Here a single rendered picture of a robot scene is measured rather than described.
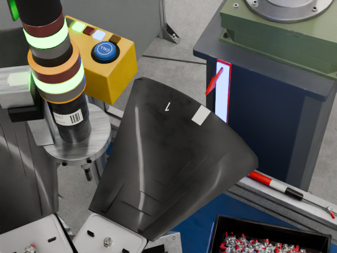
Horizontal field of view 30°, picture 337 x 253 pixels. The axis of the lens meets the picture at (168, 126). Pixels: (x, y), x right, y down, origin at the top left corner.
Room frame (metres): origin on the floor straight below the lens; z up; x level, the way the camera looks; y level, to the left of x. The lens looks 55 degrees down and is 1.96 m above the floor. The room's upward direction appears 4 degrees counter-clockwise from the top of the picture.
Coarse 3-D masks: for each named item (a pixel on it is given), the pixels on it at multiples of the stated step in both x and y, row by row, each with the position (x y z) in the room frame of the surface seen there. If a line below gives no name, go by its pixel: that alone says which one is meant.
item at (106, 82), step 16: (80, 32) 0.85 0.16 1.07; (80, 48) 0.81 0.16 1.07; (128, 48) 0.80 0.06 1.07; (96, 64) 0.77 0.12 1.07; (112, 64) 0.76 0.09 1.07; (128, 64) 0.79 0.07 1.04; (96, 80) 0.75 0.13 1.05; (112, 80) 0.74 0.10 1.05; (128, 80) 0.78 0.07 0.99; (96, 96) 0.75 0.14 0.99; (112, 96) 0.74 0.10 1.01
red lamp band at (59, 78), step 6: (78, 48) 0.36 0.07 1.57; (78, 60) 0.35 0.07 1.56; (30, 66) 0.34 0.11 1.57; (72, 66) 0.34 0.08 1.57; (78, 66) 0.35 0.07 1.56; (36, 72) 0.34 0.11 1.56; (66, 72) 0.34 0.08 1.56; (72, 72) 0.34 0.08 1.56; (42, 78) 0.34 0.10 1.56; (48, 78) 0.33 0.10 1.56; (54, 78) 0.33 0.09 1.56; (60, 78) 0.33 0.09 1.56; (66, 78) 0.34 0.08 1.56
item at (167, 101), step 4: (164, 100) 0.57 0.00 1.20; (168, 100) 0.57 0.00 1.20; (172, 100) 0.57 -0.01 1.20; (164, 104) 0.56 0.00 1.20; (168, 104) 0.56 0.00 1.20; (172, 104) 0.56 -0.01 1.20; (176, 104) 0.57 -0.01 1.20; (160, 108) 0.56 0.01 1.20; (164, 108) 0.56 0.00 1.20; (168, 108) 0.56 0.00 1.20; (172, 108) 0.56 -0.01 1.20; (164, 112) 0.55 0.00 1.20; (168, 112) 0.55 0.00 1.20; (172, 112) 0.55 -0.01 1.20
